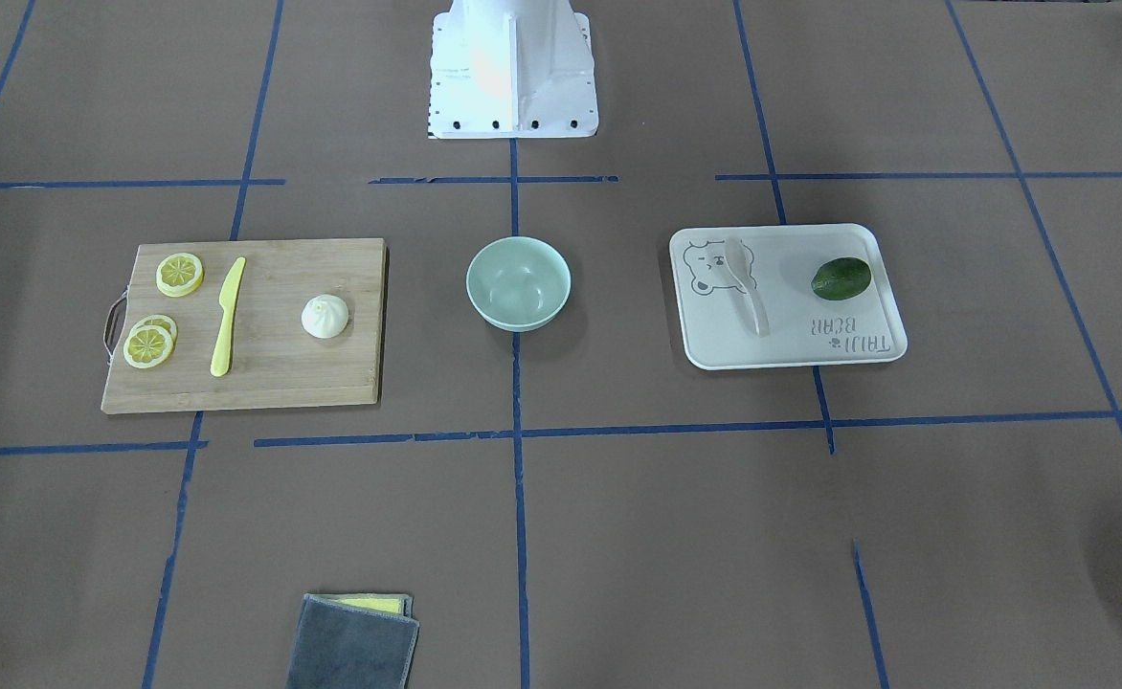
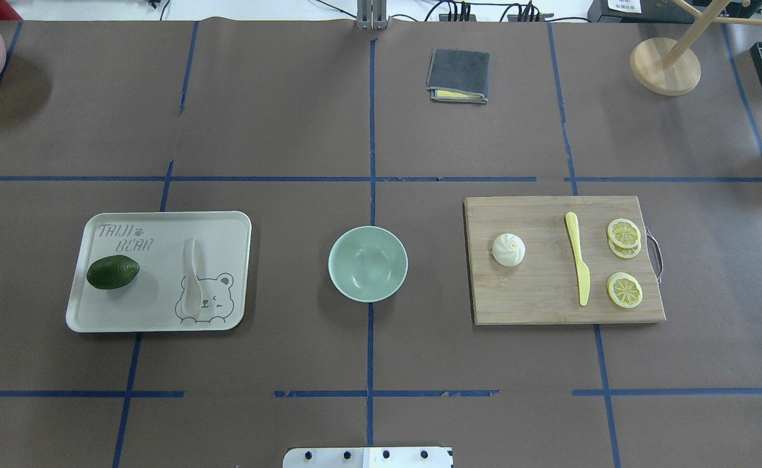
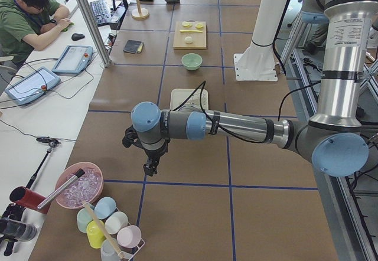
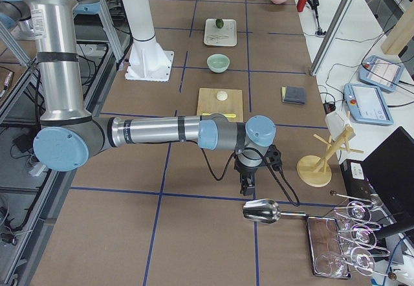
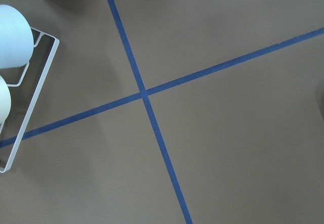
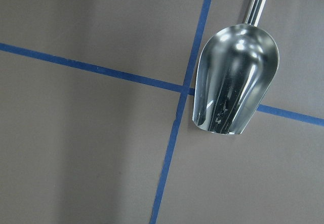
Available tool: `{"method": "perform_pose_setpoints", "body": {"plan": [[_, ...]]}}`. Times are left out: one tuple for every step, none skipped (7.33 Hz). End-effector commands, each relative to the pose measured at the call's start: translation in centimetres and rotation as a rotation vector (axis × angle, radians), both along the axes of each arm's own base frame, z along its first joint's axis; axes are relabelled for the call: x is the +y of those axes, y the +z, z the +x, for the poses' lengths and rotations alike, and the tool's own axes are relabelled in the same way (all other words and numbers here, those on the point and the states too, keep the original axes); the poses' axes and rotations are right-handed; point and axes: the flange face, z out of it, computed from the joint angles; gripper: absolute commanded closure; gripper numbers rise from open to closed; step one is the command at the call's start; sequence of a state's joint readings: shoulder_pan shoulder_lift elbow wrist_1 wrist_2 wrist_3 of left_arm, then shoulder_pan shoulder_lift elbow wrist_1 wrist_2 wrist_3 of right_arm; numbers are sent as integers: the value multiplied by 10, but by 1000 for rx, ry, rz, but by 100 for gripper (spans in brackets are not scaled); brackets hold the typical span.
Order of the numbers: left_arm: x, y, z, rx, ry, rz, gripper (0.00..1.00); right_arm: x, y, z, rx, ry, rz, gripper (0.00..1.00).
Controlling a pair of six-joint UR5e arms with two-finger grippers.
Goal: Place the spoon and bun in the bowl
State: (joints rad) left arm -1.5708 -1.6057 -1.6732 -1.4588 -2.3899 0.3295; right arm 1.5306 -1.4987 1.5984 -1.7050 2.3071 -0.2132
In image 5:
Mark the light blue cup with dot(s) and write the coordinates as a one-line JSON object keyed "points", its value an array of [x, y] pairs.
{"points": [[16, 38]]}

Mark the pale green cup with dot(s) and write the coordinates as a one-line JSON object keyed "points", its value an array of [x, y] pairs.
{"points": [[5, 100]]}

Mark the white wire cup rack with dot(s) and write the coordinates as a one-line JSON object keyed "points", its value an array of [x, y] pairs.
{"points": [[26, 85]]}

